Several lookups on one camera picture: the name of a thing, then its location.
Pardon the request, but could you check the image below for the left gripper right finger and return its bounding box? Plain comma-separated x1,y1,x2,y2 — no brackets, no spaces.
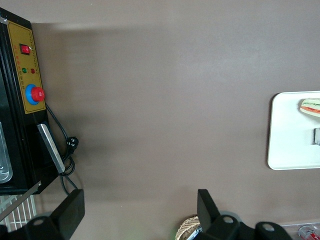
196,189,292,240

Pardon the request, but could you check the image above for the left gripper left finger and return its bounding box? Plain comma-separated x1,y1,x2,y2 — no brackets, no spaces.
0,189,86,240

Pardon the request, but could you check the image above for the beige plastic tray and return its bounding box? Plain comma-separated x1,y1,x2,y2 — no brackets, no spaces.
266,91,320,171

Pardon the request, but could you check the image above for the light wicker basket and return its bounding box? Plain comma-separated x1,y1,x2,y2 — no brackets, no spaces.
176,214,202,240

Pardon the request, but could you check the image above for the clear acrylic bottle rack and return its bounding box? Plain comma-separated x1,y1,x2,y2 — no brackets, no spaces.
279,221,320,240

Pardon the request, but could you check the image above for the black sealing machine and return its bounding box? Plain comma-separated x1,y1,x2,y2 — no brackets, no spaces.
0,6,61,196

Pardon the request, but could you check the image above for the red emergency stop button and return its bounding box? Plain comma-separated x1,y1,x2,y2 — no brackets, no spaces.
24,83,46,105

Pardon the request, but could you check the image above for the wrapped triangle sandwich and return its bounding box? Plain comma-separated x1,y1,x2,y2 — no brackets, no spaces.
296,97,320,119

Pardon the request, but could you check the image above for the white wire basket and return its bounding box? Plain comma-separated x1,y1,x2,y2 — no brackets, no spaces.
0,193,39,233

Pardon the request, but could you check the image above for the black power cable with plug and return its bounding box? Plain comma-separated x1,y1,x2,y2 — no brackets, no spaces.
44,103,79,198

